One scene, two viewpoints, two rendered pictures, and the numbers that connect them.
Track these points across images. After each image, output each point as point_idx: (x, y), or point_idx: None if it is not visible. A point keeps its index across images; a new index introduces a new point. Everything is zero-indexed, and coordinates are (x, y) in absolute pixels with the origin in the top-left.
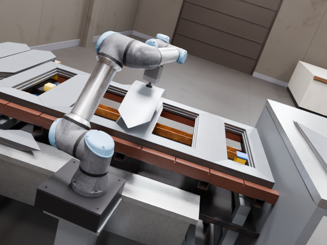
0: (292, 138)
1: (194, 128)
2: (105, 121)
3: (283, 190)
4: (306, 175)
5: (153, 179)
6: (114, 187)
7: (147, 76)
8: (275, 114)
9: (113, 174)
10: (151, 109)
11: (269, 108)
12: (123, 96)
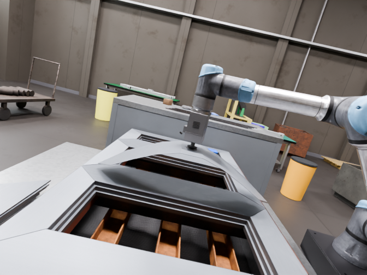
0: (208, 120)
1: (164, 161)
2: (262, 226)
3: (235, 151)
4: (259, 134)
5: (201, 233)
6: (329, 237)
7: (203, 135)
8: (160, 108)
9: (313, 237)
10: (234, 168)
11: (134, 105)
12: (84, 208)
